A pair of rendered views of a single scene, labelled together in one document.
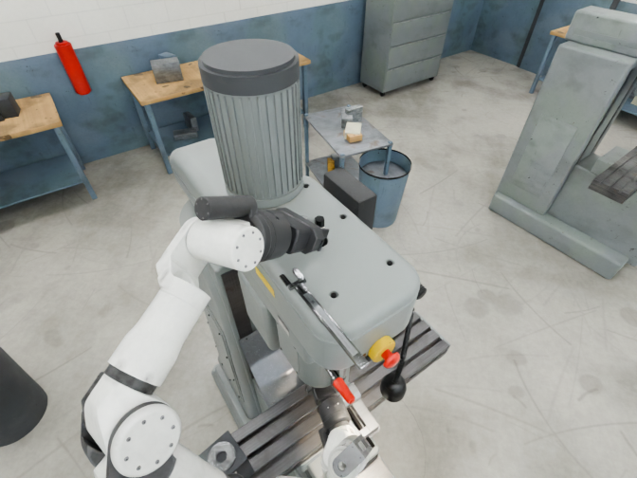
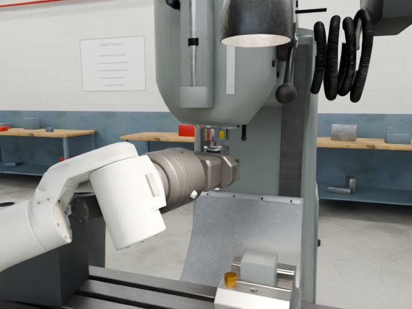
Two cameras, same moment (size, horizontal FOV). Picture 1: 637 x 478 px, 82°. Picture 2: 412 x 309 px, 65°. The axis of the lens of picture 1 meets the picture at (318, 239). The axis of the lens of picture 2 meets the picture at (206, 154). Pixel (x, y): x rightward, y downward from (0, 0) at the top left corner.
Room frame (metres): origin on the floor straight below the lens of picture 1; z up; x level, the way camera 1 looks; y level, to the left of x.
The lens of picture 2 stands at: (0.18, -0.45, 1.35)
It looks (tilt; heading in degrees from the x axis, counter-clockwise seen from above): 9 degrees down; 51
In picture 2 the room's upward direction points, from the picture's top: straight up
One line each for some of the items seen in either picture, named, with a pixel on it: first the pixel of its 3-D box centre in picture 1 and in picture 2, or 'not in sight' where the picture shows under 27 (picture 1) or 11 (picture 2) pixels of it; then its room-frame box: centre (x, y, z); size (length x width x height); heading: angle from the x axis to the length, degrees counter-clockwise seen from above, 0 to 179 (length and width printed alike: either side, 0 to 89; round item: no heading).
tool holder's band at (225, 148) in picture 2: not in sight; (216, 148); (0.57, 0.00, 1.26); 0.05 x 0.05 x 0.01
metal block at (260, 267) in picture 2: not in sight; (259, 272); (0.61, -0.07, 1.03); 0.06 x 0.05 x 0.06; 122
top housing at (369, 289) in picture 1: (316, 260); not in sight; (0.58, 0.01, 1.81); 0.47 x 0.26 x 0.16; 34
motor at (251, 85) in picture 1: (258, 127); not in sight; (0.77, 0.14, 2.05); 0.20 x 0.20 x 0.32
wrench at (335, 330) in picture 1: (321, 314); not in sight; (0.37, -0.01, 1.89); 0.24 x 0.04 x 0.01; 35
